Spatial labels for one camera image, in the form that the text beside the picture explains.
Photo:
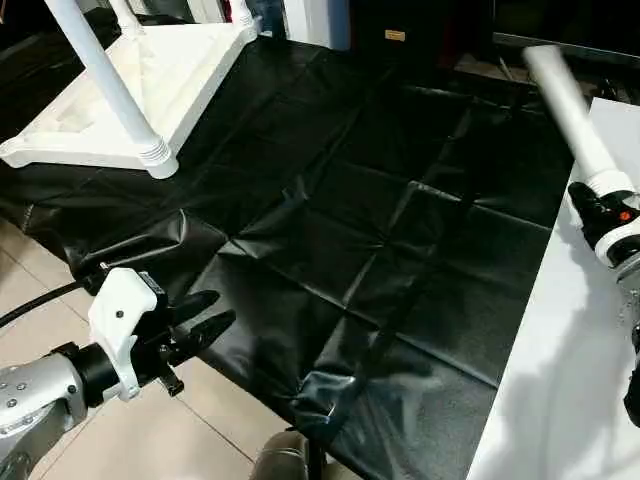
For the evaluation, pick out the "white plastic table top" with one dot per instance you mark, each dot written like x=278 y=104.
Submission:
x=170 y=90

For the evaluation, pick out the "white plastic table leg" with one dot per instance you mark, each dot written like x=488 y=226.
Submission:
x=105 y=80
x=241 y=14
x=570 y=110
x=125 y=15

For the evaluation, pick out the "dark horizontal rail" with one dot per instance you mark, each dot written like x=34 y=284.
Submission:
x=570 y=45

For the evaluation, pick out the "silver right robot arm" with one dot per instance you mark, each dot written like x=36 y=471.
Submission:
x=632 y=330

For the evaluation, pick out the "small yellow label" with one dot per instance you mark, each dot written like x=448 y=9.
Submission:
x=395 y=35

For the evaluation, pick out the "black plastic mat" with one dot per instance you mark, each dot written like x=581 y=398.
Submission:
x=380 y=250

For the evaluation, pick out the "white flat panel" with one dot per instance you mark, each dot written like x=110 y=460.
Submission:
x=570 y=380

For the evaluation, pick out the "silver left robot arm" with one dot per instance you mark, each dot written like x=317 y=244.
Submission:
x=35 y=410

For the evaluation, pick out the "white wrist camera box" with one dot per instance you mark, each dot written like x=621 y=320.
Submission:
x=120 y=320
x=625 y=248

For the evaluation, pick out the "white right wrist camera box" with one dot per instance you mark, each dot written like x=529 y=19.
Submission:
x=625 y=248

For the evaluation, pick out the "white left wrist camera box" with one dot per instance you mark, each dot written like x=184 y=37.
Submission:
x=120 y=320

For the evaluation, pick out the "dark rounded robot foot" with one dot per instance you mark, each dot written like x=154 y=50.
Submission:
x=285 y=458

